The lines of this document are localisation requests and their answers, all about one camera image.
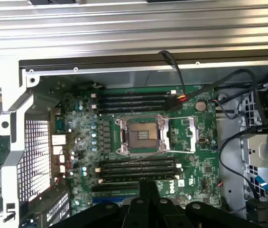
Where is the blue expansion slot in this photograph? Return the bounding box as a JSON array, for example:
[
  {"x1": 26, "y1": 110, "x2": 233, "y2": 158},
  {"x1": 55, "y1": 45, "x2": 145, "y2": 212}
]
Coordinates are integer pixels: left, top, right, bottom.
[{"x1": 92, "y1": 196, "x2": 137, "y2": 205}]

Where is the long black expansion slot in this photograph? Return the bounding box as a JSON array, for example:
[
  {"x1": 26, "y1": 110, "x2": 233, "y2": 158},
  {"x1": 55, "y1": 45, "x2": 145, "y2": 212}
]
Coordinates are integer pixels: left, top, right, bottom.
[{"x1": 91, "y1": 184, "x2": 140, "y2": 194}]

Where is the green motherboard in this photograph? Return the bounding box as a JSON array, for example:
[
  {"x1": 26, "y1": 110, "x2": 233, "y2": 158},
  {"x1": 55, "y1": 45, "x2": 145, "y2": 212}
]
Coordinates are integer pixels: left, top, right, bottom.
[{"x1": 53, "y1": 85, "x2": 222, "y2": 214}]

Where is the black RAM slot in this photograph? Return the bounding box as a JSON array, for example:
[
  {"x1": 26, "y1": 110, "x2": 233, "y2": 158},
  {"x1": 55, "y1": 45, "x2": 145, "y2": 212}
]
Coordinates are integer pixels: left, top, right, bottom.
[
  {"x1": 95, "y1": 165, "x2": 182, "y2": 174},
  {"x1": 97, "y1": 106, "x2": 166, "y2": 114},
  {"x1": 91, "y1": 91, "x2": 172, "y2": 97},
  {"x1": 92, "y1": 101, "x2": 167, "y2": 108},
  {"x1": 99, "y1": 159, "x2": 176, "y2": 167},
  {"x1": 95, "y1": 96, "x2": 172, "y2": 102}
]

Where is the silver locking lever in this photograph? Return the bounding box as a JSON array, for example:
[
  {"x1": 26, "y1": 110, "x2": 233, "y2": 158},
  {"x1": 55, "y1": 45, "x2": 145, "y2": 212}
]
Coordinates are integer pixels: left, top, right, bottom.
[{"x1": 121, "y1": 152, "x2": 170, "y2": 165}]

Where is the silver socket cover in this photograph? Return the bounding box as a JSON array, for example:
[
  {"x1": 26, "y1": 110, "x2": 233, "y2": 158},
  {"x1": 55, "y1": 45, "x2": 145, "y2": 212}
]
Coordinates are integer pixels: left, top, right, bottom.
[{"x1": 163, "y1": 115, "x2": 200, "y2": 155}]

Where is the CPU socket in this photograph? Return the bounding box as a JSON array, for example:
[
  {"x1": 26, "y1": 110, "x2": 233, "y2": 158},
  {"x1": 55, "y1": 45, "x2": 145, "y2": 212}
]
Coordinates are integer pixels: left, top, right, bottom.
[{"x1": 116, "y1": 114, "x2": 172, "y2": 157}]

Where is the silver coin battery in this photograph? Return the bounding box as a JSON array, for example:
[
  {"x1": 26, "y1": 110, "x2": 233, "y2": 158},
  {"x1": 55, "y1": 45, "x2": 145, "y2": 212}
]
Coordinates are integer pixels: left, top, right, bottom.
[{"x1": 194, "y1": 101, "x2": 206, "y2": 112}]

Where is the open grey PC case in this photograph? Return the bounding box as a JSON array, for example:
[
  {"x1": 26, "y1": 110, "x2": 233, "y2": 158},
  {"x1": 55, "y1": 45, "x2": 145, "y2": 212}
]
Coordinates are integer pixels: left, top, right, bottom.
[{"x1": 0, "y1": 51, "x2": 268, "y2": 228}]

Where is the thin black wire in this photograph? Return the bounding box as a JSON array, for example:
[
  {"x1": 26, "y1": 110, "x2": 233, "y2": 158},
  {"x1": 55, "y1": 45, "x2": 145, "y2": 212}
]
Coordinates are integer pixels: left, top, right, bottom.
[{"x1": 219, "y1": 125, "x2": 261, "y2": 202}]

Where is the thin red wire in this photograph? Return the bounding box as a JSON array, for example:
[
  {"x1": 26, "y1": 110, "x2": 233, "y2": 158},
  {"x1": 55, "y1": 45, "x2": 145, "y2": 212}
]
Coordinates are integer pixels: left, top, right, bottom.
[{"x1": 57, "y1": 148, "x2": 76, "y2": 178}]

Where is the silver disk bay bracket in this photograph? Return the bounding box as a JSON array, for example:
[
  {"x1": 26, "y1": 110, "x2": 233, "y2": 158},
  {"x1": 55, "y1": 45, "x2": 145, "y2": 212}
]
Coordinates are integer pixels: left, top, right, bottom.
[{"x1": 241, "y1": 132, "x2": 268, "y2": 171}]

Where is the black power wire with plug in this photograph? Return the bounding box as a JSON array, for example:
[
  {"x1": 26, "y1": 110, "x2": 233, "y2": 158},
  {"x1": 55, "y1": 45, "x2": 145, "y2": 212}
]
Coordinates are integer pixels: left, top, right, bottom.
[{"x1": 158, "y1": 49, "x2": 268, "y2": 168}]

